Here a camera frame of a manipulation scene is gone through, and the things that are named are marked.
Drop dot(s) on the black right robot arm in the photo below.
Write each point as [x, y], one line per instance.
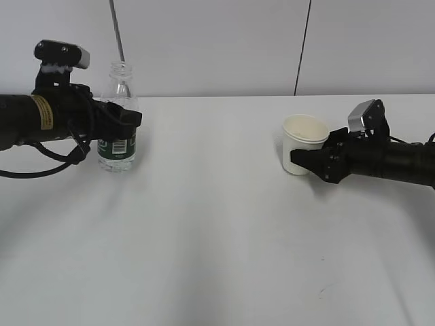
[405, 162]

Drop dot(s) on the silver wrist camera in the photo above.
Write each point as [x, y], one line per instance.
[58, 57]
[368, 118]

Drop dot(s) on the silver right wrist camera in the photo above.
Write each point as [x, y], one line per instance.
[368, 118]

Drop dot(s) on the white paper cup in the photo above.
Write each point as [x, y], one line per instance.
[301, 132]

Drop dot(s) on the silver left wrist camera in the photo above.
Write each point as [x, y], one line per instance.
[58, 57]

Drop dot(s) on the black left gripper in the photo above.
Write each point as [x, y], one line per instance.
[65, 108]

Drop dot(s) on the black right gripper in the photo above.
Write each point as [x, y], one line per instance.
[339, 157]

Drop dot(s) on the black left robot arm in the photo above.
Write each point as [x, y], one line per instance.
[19, 118]

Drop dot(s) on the clear water bottle green label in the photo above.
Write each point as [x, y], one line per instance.
[119, 155]

